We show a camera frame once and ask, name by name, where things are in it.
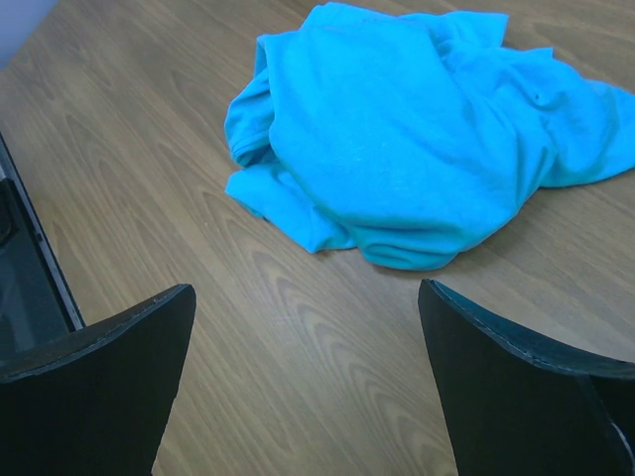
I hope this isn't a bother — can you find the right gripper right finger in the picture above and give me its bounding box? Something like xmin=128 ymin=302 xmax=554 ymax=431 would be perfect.
xmin=418 ymin=280 xmax=634 ymax=475

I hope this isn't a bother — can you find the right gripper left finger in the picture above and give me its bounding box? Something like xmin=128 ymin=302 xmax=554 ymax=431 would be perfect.
xmin=1 ymin=285 xmax=196 ymax=475

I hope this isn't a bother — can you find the turquoise t shirt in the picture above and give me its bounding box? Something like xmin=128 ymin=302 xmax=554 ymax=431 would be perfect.
xmin=225 ymin=3 xmax=634 ymax=271

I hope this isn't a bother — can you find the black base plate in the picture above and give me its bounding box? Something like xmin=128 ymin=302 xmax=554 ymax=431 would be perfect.
xmin=1 ymin=141 xmax=85 ymax=367

